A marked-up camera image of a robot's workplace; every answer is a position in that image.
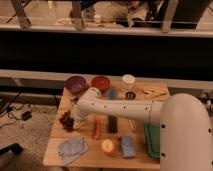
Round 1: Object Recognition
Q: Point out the orange yellow fruit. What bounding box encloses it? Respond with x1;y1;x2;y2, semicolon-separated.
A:
101;139;115;155

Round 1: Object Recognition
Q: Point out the metal cup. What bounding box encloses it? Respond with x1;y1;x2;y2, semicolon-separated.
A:
125;91;136;100

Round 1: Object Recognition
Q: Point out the black remote control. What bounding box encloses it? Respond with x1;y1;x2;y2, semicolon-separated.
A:
108;116;118;133

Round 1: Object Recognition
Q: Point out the black power adapter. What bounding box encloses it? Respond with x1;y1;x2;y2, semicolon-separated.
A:
21;111;32;121

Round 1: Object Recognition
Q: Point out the red bowl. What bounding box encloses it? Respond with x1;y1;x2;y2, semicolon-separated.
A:
91;76;110;93

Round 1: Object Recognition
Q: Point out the purple bowl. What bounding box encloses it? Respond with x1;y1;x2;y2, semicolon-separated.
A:
65;76;86;93

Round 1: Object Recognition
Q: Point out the white lidded cup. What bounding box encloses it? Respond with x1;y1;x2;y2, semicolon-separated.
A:
122;74;135;90

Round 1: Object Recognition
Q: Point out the green plastic tray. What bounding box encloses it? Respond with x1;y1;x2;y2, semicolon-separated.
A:
144;124;160;159

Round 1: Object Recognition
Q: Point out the wooden utensil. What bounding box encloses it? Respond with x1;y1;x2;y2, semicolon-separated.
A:
143;89;166;98

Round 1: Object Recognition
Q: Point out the blue sponge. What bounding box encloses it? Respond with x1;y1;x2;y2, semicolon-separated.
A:
120;136;136;158

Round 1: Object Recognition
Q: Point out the wooden table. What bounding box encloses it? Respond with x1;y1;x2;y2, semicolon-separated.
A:
42;80;171;171

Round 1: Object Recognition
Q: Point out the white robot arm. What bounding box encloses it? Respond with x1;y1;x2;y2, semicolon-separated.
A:
74;87;213;171

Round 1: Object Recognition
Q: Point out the blue cloth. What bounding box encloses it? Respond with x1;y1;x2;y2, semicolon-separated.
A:
58;136;88;165

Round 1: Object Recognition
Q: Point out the dark red grape bunch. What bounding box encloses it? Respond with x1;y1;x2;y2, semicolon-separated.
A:
59;111;74;131

